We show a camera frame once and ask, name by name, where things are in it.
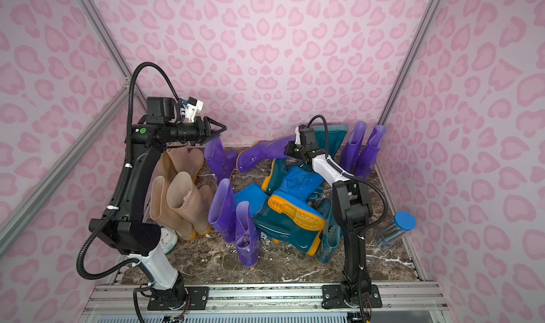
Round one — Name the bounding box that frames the purple rain boot front left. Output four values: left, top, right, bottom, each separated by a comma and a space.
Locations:
208, 178, 236, 244

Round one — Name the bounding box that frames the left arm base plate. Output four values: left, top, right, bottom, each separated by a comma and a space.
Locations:
147, 286, 209, 311

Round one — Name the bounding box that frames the purple rain boot small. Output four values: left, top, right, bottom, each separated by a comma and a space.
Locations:
339, 121, 367, 173
354, 124, 387, 178

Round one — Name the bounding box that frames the blue rain boot yellow sole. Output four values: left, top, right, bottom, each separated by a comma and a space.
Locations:
268, 167, 325, 232

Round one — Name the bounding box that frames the small white alarm clock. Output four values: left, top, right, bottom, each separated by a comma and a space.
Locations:
160, 226, 178, 254

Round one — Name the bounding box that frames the blue cap water bottle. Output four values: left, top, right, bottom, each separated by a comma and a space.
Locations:
375, 211, 417, 250

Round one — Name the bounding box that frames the right aluminium frame post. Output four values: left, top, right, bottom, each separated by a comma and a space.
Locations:
378, 0, 445, 126

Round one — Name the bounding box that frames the large purple boot back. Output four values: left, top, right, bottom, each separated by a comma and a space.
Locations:
236, 135, 295, 173

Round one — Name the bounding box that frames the teal rain boot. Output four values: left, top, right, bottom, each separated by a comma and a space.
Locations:
312, 124, 348, 158
316, 198, 343, 264

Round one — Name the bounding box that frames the large teal boot yellow sole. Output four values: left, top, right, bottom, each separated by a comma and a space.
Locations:
252, 204, 321, 256

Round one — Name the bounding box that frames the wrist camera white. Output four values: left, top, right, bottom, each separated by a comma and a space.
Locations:
179, 97, 204, 122
295, 125, 307, 146

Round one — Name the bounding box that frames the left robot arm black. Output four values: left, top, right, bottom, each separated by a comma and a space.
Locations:
76, 116, 227, 310

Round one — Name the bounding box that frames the left back aluminium post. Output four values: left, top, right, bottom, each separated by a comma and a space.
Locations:
76, 0, 132, 90

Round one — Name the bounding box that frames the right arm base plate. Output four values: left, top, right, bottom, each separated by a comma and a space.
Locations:
322, 283, 383, 310

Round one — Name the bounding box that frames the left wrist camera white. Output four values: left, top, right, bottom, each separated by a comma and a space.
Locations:
179, 97, 204, 122

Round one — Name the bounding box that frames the teal boot behind blue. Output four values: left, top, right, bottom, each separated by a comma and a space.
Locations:
261, 158, 288, 195

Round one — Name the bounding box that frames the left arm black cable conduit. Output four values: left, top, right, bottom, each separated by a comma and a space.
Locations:
75, 62, 184, 281

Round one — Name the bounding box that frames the purple rain boot front right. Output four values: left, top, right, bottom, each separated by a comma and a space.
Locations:
235, 201, 261, 268

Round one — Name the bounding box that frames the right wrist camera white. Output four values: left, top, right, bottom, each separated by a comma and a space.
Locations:
295, 125, 307, 146

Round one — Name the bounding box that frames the aluminium front rail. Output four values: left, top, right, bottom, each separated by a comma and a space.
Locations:
80, 281, 453, 322

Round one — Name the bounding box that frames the left aluminium frame strut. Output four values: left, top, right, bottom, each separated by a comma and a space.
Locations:
1, 86, 129, 256

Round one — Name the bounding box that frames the beige rain boot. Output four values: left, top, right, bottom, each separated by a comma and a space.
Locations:
156, 152, 177, 183
150, 176, 197, 241
166, 171, 214, 236
166, 147, 204, 181

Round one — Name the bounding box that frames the teal rain boot upright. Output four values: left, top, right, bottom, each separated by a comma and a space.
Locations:
312, 124, 348, 158

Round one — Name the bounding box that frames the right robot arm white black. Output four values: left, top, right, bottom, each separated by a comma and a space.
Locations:
285, 130, 372, 309

